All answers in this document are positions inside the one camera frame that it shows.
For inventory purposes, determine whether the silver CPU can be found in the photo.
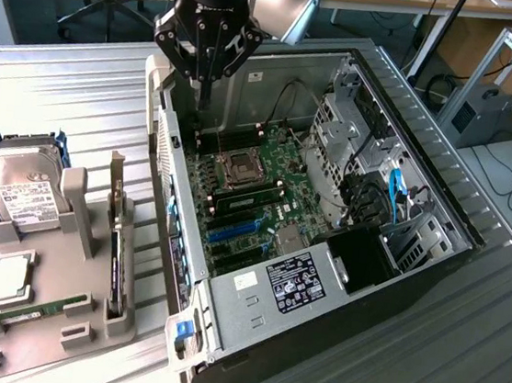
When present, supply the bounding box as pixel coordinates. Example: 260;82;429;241
0;256;31;310

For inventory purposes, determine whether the silver disk bay cage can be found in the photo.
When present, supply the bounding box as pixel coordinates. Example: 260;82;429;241
303;54;438;211

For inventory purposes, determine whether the green motherboard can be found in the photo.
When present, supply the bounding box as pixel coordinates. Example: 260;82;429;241
167;116;337;290

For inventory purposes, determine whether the open black PC case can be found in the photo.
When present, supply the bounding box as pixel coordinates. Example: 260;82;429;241
108;25;507;383

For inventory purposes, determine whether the silver hard disk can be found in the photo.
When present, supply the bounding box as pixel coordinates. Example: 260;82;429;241
0;139;71;238

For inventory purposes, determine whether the grey control box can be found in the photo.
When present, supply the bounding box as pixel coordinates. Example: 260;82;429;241
445;79;512;155

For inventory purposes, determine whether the black stand pole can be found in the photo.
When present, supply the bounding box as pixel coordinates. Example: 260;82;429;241
406;0;469;86

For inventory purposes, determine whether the hard drive in blue caddy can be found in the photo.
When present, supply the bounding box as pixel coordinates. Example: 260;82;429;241
0;123;77;190

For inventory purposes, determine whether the installed RAM stick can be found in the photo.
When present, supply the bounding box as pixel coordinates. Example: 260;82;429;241
210;181;285;219

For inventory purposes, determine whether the black office chair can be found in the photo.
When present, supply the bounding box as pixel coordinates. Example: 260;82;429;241
53;0;164;50

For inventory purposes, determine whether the black expansion slot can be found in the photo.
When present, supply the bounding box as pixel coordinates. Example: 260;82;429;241
210;253;264;281
207;204;257;235
209;240;264;267

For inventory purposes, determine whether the silver power supply unit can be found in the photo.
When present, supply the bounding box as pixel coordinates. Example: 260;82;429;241
193;228;357;368

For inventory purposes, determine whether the CPU socket locking lever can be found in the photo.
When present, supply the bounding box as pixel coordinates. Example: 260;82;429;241
211;117;228;159

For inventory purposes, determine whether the blue disk wire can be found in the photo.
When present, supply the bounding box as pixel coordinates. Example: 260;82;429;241
384;167;410;226

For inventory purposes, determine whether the CPU socket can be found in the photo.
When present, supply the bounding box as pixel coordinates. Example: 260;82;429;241
211;147;266;193

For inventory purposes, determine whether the black power wire bundle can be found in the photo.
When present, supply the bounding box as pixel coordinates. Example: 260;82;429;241
337;171;393;231

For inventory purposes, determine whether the grey parts rack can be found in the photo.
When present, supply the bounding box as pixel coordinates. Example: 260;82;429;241
0;157;155;383

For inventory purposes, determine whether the graphics card with metal bracket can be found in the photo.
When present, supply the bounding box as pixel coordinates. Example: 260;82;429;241
92;149;144;321

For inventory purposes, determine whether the black coiled cable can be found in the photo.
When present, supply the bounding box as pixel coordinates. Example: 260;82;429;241
424;72;455;108

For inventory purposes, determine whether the blue case latch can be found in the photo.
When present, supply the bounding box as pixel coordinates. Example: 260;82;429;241
172;320;196;345

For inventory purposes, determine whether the green RAM stick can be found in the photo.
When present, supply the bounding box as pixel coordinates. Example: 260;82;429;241
0;285;88;339

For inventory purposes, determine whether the silver chipset heatsink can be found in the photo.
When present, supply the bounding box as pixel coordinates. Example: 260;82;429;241
273;224;306;258

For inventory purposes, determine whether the black looped wire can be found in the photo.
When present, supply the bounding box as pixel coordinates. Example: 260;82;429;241
266;77;311;131

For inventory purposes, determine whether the black floor cable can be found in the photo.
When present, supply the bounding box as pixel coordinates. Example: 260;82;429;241
462;141;512;233

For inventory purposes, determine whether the blue expansion slot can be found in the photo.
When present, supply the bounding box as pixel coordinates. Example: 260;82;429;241
206;220;256;247

